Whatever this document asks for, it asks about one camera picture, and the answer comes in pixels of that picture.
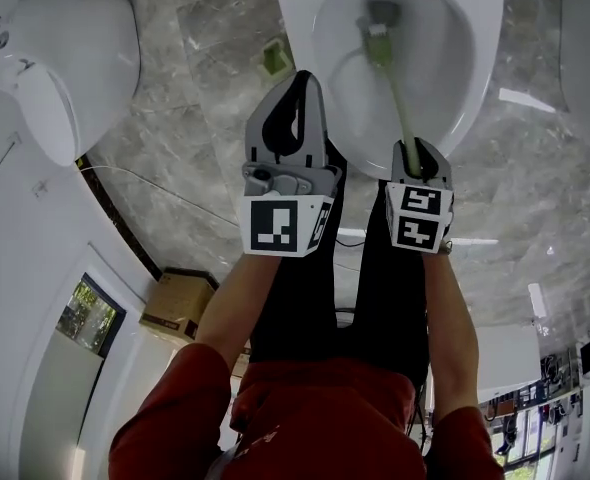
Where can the person's left forearm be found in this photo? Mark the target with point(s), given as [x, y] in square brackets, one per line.
[235, 308]

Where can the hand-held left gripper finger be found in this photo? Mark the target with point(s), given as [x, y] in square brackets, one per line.
[257, 133]
[320, 128]

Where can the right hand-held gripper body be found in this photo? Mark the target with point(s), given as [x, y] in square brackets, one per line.
[415, 223]

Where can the white table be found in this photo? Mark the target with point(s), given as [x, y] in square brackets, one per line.
[505, 363]

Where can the person's right forearm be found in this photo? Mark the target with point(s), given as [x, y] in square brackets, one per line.
[450, 343]

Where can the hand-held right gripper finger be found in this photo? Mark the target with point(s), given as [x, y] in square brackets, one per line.
[399, 165]
[437, 168]

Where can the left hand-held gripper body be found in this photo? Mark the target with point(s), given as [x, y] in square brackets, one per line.
[275, 223]

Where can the person's black trousers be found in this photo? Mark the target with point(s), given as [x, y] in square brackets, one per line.
[300, 308]

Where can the dark-framed window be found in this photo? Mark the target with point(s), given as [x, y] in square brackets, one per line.
[87, 313]

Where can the small green floor object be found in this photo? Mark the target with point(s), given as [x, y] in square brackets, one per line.
[276, 58]

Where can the green toilet brush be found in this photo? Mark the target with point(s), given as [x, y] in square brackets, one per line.
[402, 108]

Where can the person's red shirt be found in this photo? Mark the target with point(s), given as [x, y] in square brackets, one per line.
[325, 418]

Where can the small cardboard box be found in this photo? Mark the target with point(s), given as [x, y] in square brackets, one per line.
[180, 303]

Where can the white closed-lid toilet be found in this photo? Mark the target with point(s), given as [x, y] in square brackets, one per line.
[75, 58]

